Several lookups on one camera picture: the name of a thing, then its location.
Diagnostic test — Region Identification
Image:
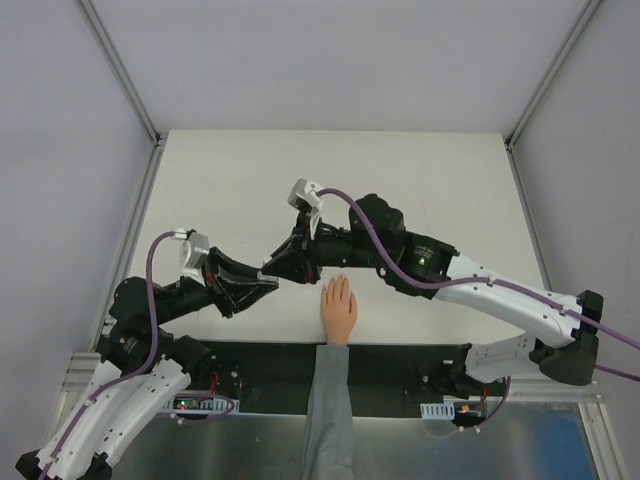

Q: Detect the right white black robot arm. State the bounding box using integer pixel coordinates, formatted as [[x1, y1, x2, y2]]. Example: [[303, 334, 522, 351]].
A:
[[262, 194, 603, 395]]

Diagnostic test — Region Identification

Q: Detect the grey sleeved forearm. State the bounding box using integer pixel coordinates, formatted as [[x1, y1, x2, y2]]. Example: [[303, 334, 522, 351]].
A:
[[301, 345, 354, 479]]

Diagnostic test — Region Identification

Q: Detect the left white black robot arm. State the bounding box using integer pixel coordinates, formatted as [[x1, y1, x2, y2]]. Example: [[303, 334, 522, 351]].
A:
[[16, 235, 279, 479]]

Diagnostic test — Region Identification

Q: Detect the mannequin hand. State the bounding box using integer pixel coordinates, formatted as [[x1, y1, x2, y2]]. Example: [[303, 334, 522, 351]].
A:
[[320, 275, 358, 346]]

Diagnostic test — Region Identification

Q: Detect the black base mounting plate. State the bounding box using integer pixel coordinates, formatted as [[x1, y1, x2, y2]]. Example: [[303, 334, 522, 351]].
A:
[[94, 337, 576, 416]]

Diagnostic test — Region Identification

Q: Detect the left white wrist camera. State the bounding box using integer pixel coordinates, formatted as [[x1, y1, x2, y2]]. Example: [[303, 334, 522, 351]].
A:
[[172, 229, 210, 287]]

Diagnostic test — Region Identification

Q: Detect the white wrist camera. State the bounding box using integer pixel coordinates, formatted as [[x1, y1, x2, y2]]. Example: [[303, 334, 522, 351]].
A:
[[287, 178, 323, 240], [172, 229, 210, 287]]

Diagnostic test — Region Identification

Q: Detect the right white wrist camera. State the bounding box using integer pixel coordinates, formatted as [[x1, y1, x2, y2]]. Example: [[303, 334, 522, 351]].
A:
[[287, 178, 323, 240]]

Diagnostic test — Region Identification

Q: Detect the left white cable duct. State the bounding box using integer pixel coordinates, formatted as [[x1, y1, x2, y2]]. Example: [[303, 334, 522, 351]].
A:
[[159, 393, 240, 416]]

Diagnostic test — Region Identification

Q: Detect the white cable duct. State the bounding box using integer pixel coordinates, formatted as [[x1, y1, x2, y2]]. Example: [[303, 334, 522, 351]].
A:
[[420, 400, 456, 421], [159, 393, 240, 416]]

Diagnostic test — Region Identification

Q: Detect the left aluminium frame post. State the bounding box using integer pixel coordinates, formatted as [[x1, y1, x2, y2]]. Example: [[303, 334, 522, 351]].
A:
[[74, 0, 168, 149]]

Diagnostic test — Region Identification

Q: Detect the aluminium frame post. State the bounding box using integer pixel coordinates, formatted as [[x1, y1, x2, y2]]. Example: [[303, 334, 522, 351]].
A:
[[74, 0, 168, 149], [502, 0, 604, 149]]

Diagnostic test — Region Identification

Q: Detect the right white cable duct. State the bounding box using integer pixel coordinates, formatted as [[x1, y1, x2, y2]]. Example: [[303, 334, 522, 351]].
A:
[[420, 400, 456, 421]]

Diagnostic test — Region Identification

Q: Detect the right aluminium frame post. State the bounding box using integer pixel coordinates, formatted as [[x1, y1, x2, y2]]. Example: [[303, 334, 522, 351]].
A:
[[502, 0, 604, 149]]

